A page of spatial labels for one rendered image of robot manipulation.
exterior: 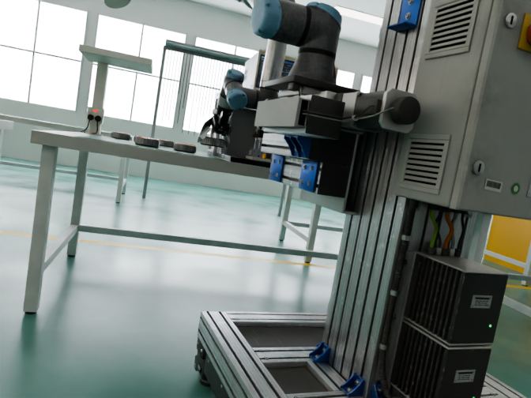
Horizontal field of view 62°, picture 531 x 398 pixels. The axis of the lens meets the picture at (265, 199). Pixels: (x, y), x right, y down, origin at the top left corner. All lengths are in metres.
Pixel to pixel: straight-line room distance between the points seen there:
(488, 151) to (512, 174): 0.09
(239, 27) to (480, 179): 8.09
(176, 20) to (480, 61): 7.98
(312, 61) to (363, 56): 8.24
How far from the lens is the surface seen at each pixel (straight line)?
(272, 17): 1.33
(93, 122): 2.77
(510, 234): 5.74
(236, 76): 1.79
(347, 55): 9.44
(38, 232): 1.99
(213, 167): 1.88
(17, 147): 8.85
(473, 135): 0.97
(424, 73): 1.11
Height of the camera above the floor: 0.81
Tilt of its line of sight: 6 degrees down
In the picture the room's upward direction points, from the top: 10 degrees clockwise
